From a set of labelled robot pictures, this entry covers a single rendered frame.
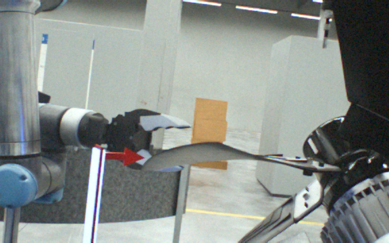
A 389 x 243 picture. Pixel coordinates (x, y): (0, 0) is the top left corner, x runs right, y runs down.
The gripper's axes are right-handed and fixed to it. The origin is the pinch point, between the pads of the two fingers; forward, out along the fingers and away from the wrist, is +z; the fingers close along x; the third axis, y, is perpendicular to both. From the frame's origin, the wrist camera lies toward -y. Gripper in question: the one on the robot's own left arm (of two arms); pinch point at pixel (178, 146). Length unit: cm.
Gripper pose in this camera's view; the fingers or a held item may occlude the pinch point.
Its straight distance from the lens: 82.9
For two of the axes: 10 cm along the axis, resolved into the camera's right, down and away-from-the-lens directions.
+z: 9.0, 1.3, -4.1
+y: 4.0, 1.1, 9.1
